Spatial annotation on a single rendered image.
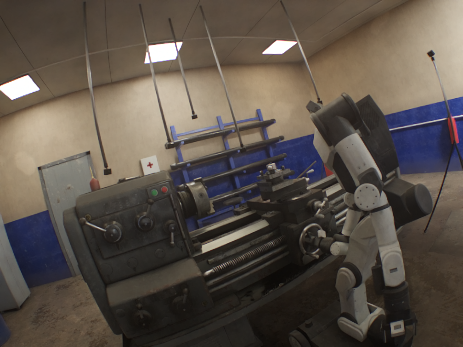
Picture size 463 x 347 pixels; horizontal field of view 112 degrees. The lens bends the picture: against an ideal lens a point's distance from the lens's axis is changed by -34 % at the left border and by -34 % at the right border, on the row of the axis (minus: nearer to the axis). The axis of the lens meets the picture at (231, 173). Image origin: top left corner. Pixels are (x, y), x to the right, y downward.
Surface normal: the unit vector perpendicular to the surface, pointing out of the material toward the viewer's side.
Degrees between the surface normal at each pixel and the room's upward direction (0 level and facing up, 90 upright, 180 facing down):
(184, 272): 32
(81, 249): 90
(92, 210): 90
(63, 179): 90
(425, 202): 66
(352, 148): 75
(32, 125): 90
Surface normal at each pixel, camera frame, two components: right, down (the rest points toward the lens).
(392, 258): -0.52, -0.07
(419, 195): 0.22, -0.43
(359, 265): -0.89, 0.27
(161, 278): -0.01, -0.84
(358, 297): 0.35, -0.11
